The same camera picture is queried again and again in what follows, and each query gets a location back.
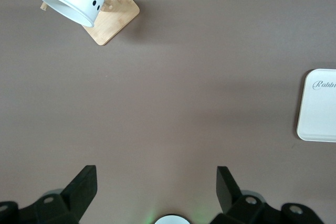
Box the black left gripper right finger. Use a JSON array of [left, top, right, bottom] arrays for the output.
[[209, 166, 324, 224]]

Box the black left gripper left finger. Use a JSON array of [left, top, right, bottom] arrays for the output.
[[0, 165, 98, 224]]

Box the white rectangular tray script print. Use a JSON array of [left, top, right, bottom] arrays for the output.
[[296, 68, 336, 143]]

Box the wooden mug rack stand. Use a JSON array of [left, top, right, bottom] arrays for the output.
[[39, 0, 140, 46]]

